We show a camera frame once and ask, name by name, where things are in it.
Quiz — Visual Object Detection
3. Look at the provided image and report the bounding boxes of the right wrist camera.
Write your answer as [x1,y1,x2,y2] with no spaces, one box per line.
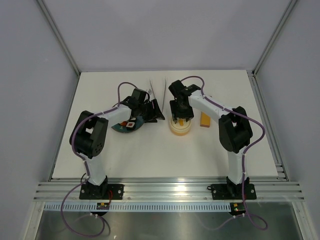
[168,80,186,98]

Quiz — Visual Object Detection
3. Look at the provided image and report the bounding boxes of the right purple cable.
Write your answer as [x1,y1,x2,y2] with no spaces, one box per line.
[179,75,270,231]

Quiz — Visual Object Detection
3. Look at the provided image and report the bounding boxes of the sushi roll red centre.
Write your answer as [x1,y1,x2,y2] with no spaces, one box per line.
[125,121,136,131]

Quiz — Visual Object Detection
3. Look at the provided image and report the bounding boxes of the yellow round lunch box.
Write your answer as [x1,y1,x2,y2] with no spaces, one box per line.
[169,124,192,136]

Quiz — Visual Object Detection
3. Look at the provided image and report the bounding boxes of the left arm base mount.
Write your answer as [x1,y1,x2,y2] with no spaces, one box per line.
[79,176,124,200]

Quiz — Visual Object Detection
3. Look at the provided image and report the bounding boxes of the cream round lid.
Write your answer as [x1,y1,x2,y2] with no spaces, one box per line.
[169,118,192,126]

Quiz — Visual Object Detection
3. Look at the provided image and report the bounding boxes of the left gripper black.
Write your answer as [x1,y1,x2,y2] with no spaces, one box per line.
[138,99,165,123]

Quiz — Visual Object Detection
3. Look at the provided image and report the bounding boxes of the yellow rectangular cutlery case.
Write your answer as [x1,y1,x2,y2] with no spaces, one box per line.
[200,112,211,128]

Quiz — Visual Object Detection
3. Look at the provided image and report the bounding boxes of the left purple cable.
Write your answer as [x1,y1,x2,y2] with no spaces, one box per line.
[61,81,141,237]

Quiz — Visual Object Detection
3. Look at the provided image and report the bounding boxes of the white slotted cable duct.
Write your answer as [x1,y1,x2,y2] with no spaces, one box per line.
[44,201,231,213]

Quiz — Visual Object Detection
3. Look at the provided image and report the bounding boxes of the purple cable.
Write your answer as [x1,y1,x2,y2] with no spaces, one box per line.
[179,75,270,231]
[61,81,141,237]

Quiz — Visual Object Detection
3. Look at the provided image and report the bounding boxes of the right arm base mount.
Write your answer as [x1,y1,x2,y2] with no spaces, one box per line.
[207,177,257,200]

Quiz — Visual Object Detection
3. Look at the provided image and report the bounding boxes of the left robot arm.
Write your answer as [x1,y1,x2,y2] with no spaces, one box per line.
[69,88,165,199]

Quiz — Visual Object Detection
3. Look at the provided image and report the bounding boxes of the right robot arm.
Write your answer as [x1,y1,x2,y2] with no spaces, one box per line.
[168,80,253,198]

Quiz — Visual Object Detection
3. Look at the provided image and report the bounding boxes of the metal serving tongs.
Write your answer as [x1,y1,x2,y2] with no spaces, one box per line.
[149,76,167,112]

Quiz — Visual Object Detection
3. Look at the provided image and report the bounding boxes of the aluminium frame rail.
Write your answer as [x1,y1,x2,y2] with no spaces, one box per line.
[33,177,305,202]

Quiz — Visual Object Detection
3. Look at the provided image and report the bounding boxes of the blue ceramic plate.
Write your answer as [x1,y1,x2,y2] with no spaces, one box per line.
[112,116,144,134]

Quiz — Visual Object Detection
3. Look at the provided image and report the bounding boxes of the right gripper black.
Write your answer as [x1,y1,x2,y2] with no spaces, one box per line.
[170,99,195,123]

